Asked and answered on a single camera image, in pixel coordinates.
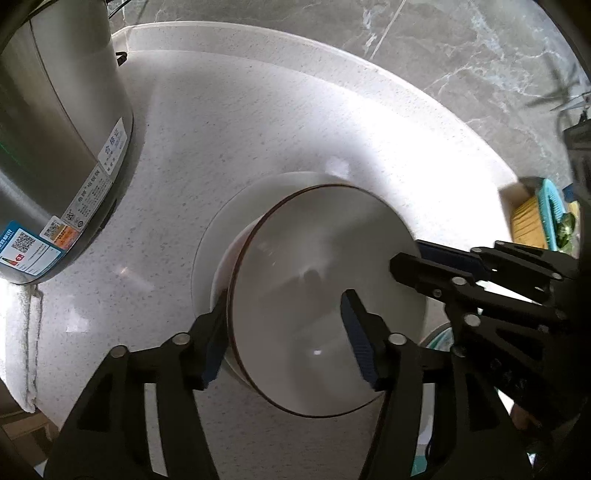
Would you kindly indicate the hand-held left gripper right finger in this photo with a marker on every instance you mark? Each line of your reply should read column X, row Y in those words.
column 358, row 337

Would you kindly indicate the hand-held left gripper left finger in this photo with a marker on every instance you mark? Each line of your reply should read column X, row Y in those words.
column 216, row 344

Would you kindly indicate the teal floral plate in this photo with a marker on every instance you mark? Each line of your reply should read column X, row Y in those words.
column 423, row 464

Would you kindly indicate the stainless steel cooker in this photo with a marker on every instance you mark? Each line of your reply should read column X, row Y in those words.
column 55, row 115

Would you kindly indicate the green glossy object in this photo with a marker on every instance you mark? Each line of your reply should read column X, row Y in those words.
column 567, row 230

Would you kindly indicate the bundle of wooden chopsticks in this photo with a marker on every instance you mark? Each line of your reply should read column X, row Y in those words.
column 526, row 221

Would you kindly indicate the teal plastic basket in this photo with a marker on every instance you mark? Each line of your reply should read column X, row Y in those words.
column 551, row 203

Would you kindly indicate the dark hanging scissors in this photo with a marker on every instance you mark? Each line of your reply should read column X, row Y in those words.
column 556, row 98

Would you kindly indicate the black clip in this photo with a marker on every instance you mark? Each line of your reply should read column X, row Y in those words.
column 121, row 57

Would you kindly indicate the white bowl with red print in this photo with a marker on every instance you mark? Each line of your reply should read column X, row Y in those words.
column 314, row 258

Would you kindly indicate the white plate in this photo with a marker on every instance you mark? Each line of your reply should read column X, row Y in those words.
column 217, row 230

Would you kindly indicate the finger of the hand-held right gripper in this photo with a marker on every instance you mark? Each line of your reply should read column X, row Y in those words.
column 415, row 272
column 452, row 261

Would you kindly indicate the wooden cabinet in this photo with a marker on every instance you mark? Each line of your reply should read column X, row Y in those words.
column 23, row 424

